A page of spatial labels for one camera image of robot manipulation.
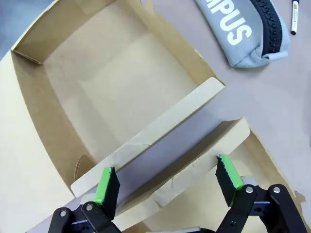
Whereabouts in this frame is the grey zippered pencil pouch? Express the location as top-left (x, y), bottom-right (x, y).
top-left (195, 0), bottom-right (292, 68)

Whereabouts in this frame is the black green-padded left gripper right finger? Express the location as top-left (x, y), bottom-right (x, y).
top-left (215, 154), bottom-right (311, 233)

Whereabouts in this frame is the white marker pen black cap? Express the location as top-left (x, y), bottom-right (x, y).
top-left (290, 0), bottom-right (300, 35)

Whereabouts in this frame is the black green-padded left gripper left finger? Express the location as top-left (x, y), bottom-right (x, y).
top-left (47, 166), bottom-right (122, 233)

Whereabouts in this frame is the open brown cardboard box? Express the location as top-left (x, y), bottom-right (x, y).
top-left (113, 116), bottom-right (308, 233)
top-left (0, 0), bottom-right (225, 233)

